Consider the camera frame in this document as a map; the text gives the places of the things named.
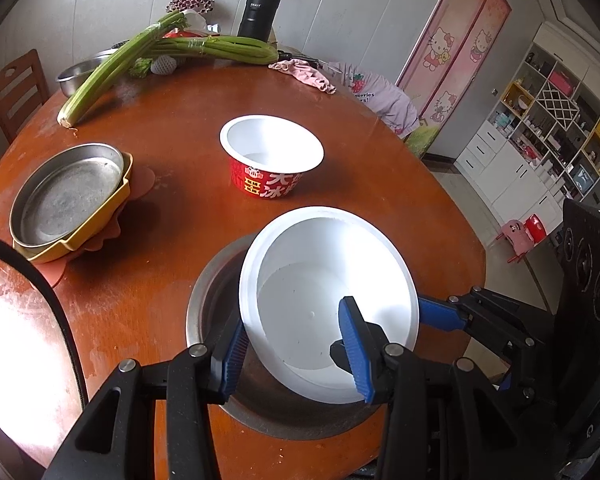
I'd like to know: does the red child stool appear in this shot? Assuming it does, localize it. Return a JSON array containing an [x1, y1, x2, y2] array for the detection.
[[524, 213, 548, 242]]

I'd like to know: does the round steel pan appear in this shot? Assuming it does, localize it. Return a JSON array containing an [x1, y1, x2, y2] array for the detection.
[[8, 142, 126, 249]]

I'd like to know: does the black cable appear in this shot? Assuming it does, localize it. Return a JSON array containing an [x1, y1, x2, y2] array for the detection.
[[0, 230, 88, 411]]

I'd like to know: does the taped celery bunch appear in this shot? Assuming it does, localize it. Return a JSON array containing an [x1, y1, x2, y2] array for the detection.
[[150, 34, 280, 66]]

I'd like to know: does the white shelf cabinet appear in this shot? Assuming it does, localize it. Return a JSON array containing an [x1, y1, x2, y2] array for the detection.
[[454, 21, 600, 221]]

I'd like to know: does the wide steel bowl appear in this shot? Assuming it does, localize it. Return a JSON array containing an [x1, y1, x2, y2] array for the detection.
[[186, 235, 398, 442]]

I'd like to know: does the yellow shell-shaped plate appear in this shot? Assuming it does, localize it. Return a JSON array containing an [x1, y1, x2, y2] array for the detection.
[[12, 151, 132, 264]]

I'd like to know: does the dried flower bouquet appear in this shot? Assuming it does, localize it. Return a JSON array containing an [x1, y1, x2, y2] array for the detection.
[[165, 0, 215, 15]]

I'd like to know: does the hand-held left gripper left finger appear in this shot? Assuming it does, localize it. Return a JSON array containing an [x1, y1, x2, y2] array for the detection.
[[42, 317, 251, 480]]

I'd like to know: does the pink child stool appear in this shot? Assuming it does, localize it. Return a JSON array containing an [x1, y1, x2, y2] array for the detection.
[[495, 217, 533, 263]]

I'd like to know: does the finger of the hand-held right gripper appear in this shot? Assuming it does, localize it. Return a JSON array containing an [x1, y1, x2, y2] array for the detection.
[[417, 287, 553, 361]]

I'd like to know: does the large celery bunch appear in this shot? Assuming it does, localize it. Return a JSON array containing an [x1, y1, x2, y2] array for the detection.
[[56, 10, 188, 128]]

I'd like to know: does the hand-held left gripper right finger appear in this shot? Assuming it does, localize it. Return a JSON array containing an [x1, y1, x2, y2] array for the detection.
[[330, 296, 536, 480]]

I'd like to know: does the wooden slat-back chair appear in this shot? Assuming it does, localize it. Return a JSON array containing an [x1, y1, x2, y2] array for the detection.
[[0, 49, 51, 143]]

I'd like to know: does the large steel bowl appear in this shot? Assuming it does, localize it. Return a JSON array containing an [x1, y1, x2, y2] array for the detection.
[[56, 57, 113, 98]]

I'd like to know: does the orange scalloped plate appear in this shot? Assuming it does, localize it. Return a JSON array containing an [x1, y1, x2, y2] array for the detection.
[[30, 165, 156, 288]]

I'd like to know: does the pink cloth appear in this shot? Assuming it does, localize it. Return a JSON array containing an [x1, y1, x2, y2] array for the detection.
[[268, 58, 337, 95]]

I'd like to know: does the black thermos bottle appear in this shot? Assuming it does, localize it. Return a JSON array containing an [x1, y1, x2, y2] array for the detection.
[[236, 0, 287, 43]]

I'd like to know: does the black handled tool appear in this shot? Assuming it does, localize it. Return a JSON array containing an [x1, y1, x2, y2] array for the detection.
[[277, 49, 328, 68]]

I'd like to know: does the purple strawberry-print garment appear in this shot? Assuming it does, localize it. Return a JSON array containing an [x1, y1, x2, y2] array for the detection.
[[327, 61, 421, 136]]

